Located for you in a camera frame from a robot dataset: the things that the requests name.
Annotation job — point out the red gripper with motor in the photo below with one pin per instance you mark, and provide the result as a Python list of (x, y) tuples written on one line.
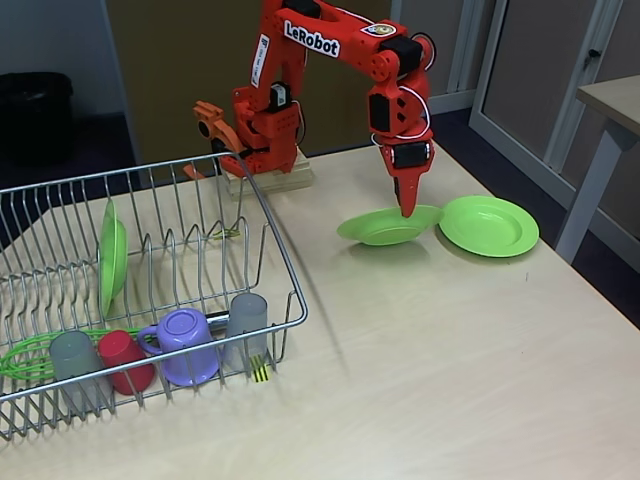
[(409, 156)]

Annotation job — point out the green plastic plate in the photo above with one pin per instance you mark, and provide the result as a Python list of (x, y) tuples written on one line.
[(114, 260), (490, 227), (380, 230)]

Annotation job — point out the grey translucent plastic cup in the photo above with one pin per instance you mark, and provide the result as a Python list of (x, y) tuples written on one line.
[(72, 355), (247, 320)]

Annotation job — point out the purple plastic mug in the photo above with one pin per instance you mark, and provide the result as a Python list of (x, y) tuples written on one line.
[(185, 345)]

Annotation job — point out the red plastic cup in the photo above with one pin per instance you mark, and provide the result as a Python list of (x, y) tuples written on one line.
[(125, 360)]

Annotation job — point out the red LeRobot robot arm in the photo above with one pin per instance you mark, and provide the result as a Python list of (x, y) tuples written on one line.
[(280, 75)]

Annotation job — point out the wooden base block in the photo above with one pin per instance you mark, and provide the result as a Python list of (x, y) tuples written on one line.
[(285, 177)]

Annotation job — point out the grey sliding door cabinet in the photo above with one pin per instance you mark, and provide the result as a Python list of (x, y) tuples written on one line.
[(450, 50), (530, 100)]

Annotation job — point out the yellow green tape piece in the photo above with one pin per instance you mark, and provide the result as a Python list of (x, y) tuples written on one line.
[(230, 233)]

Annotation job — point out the yellow black striped tape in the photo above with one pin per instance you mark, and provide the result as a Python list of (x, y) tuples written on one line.
[(259, 369)]

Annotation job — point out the beige side table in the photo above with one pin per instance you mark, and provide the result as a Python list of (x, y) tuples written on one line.
[(615, 92)]

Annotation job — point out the brown partition board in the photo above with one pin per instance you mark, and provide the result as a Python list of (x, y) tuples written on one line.
[(165, 75)]

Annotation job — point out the black waste bin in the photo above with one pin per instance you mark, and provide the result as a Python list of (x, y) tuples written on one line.
[(35, 115)]

